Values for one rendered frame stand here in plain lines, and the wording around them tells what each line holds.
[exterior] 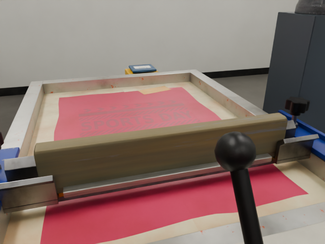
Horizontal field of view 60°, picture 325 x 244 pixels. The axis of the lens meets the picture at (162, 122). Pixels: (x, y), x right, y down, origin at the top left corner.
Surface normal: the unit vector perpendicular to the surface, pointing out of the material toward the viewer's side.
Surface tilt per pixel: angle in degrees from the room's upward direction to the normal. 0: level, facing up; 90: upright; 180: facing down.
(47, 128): 0
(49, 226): 0
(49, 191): 90
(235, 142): 34
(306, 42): 90
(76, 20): 90
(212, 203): 0
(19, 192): 90
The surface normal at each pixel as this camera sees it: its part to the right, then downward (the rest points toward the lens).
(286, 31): -0.98, 0.07
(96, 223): 0.00, -0.91
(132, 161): 0.28, 0.40
